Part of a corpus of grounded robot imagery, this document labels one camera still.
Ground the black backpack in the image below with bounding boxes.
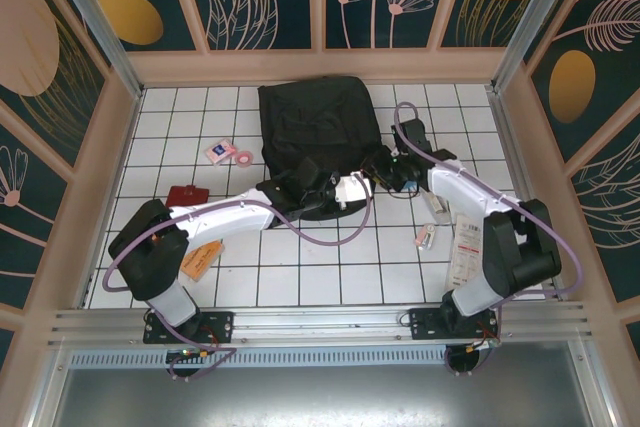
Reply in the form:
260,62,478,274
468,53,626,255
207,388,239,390
257,74,384,224

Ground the pink and white correction tape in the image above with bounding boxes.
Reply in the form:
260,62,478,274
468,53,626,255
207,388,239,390
415,223,437,251

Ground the pink and blue tissue pack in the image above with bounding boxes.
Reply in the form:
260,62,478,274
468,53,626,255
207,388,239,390
204,139,236,167

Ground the long white pen package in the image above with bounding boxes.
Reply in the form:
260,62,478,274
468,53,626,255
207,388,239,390
447,214,484,293

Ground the dark red wallet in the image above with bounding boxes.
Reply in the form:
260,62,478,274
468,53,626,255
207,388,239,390
166,185,209,208

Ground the orange paperback book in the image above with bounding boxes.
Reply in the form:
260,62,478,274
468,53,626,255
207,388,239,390
179,240,225,282

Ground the grey metal sheet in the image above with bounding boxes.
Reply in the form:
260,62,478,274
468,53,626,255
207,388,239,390
29,341,616,427

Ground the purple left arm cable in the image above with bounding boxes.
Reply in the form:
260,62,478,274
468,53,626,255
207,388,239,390
102,181,375,382

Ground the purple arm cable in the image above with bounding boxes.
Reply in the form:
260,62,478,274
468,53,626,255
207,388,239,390
392,101,585,378
102,181,375,382

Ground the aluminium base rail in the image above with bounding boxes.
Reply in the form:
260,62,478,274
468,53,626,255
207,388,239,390
47,300,599,348

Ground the perforated metal cable tray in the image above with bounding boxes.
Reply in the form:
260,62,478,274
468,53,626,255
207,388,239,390
69,349,451,369

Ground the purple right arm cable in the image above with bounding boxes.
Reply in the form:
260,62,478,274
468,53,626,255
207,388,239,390
392,101,585,378

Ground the aluminium frame post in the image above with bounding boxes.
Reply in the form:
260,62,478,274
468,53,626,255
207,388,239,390
39,0,146,101
489,0,569,93

